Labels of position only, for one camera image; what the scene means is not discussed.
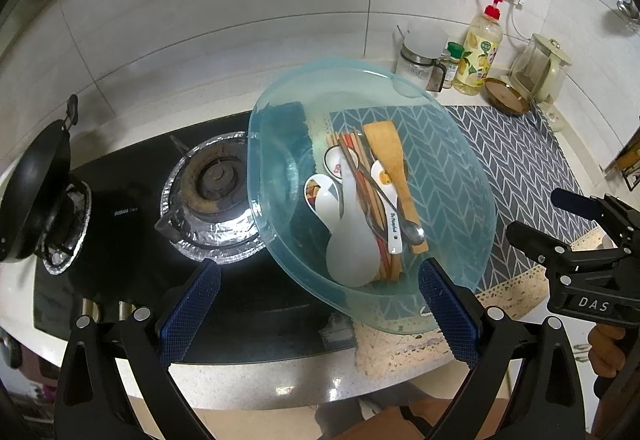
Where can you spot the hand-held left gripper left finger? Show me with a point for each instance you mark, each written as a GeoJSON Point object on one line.
{"type": "Point", "coordinates": [192, 305]}

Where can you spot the teal plastic basin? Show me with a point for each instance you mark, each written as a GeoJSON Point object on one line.
{"type": "Point", "coordinates": [450, 160]}

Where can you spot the white plastic rice paddle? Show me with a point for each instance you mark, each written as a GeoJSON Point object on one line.
{"type": "Point", "coordinates": [350, 245]}

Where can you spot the green-capped spice jar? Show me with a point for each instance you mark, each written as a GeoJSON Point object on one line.
{"type": "Point", "coordinates": [452, 65]}

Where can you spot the metal stove knob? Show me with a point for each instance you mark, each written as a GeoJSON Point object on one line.
{"type": "Point", "coordinates": [125, 310]}
{"type": "Point", "coordinates": [90, 310]}

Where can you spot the foil-lined stove burner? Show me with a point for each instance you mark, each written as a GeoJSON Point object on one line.
{"type": "Point", "coordinates": [215, 180]}
{"type": "Point", "coordinates": [70, 220]}

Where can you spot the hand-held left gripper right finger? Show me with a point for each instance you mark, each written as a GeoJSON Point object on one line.
{"type": "Point", "coordinates": [450, 315]}

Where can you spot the wooden spatula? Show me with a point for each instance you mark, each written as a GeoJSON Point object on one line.
{"type": "Point", "coordinates": [387, 150]}

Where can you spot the person's right hand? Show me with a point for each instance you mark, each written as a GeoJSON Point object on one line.
{"type": "Point", "coordinates": [605, 350]}

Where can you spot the white ceramic spoon red print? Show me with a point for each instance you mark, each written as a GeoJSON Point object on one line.
{"type": "Point", "coordinates": [332, 158]}

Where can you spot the ceramic spoon red geometric pattern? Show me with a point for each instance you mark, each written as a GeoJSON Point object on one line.
{"type": "Point", "coordinates": [327, 200]}

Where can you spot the glass salt jar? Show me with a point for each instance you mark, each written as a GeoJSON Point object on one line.
{"type": "Point", "coordinates": [412, 68]}

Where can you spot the grey chevron mat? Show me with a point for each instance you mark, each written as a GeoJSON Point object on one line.
{"type": "Point", "coordinates": [525, 170]}

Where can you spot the black wok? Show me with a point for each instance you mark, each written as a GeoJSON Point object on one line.
{"type": "Point", "coordinates": [35, 180]}

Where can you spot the black glass gas stove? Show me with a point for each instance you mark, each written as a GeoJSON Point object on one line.
{"type": "Point", "coordinates": [125, 220]}

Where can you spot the white plastic cup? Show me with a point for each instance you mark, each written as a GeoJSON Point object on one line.
{"type": "Point", "coordinates": [427, 40]}

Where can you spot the speckled beige mat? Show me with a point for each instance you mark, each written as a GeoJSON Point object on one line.
{"type": "Point", "coordinates": [400, 350]}

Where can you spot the wooden rack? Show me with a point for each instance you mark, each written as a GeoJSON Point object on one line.
{"type": "Point", "coordinates": [625, 160]}

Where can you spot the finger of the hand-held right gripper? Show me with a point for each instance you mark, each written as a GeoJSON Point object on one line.
{"type": "Point", "coordinates": [535, 240]}
{"type": "Point", "coordinates": [575, 202]}

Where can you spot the yellow liquid bottle red cap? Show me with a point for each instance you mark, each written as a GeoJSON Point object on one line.
{"type": "Point", "coordinates": [475, 60]}

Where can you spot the glass kettle cream lid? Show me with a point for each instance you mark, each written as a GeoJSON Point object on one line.
{"type": "Point", "coordinates": [537, 70]}

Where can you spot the metal wall hook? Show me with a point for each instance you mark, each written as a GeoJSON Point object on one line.
{"type": "Point", "coordinates": [627, 9]}

